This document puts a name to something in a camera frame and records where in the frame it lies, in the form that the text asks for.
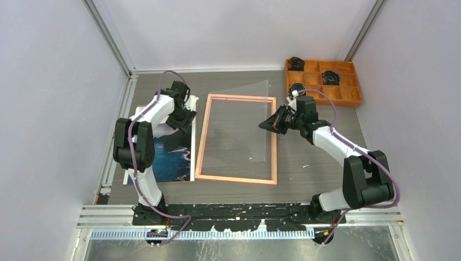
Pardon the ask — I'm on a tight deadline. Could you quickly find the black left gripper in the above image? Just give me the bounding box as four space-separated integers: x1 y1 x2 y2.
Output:
167 105 197 134

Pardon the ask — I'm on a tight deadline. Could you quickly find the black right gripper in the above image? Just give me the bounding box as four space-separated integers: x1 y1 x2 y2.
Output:
259 104 303 135

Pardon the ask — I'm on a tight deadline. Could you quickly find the pink wooden picture frame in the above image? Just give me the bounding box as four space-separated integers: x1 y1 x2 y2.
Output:
195 94 277 185

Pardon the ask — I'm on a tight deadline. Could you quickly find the clear plastic sheet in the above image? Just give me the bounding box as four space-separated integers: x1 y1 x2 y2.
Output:
202 80 270 168

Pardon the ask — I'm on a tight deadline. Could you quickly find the mountain landscape photo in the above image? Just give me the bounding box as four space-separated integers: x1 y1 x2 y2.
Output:
123 104 198 186

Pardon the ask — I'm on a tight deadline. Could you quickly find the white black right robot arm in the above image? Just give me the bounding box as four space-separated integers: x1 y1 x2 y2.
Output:
259 96 400 223

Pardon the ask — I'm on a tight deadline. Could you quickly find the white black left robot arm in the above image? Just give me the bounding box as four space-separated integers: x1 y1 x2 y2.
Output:
113 81 198 225

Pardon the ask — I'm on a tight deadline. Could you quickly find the blue green tape roll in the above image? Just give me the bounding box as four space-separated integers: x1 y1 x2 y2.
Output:
288 83 306 98

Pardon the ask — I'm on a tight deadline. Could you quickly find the black tape roll top-left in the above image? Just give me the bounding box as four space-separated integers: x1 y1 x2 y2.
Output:
287 57 305 71

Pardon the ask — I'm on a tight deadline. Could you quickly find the black tape roll middle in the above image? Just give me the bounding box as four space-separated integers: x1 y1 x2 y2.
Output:
322 70 341 86

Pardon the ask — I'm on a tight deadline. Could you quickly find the orange compartment tray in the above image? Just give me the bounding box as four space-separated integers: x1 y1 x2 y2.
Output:
284 57 362 108

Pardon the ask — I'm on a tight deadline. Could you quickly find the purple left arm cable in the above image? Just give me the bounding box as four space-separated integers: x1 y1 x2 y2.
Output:
128 70 192 246

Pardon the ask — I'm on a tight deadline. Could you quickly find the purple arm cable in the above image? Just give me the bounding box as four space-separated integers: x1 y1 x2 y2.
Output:
128 70 192 246
292 89 401 247

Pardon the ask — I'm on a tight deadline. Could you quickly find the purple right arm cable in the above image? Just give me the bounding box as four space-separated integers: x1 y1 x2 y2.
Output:
292 89 401 247

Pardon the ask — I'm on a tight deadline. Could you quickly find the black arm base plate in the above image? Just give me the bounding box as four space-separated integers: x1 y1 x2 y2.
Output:
131 203 341 232

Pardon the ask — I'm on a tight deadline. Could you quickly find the aluminium left rail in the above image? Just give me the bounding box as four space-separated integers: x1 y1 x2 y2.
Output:
94 70 139 205

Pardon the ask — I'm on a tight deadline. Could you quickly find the aluminium rail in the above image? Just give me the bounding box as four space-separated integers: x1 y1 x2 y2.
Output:
94 70 139 205
76 201 404 241

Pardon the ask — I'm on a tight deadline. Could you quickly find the aluminium front rail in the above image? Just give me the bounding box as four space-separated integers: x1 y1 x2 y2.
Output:
76 201 404 241

